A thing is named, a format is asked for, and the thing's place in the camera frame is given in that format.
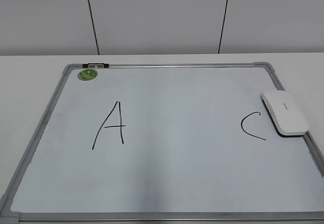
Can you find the white board eraser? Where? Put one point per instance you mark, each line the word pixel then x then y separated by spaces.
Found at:
pixel 286 114

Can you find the round green magnet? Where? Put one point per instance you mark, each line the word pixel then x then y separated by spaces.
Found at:
pixel 87 74

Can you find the black silver hanging clip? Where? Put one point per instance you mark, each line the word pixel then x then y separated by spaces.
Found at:
pixel 95 65

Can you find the white board with grey frame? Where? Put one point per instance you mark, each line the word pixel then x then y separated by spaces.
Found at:
pixel 178 142

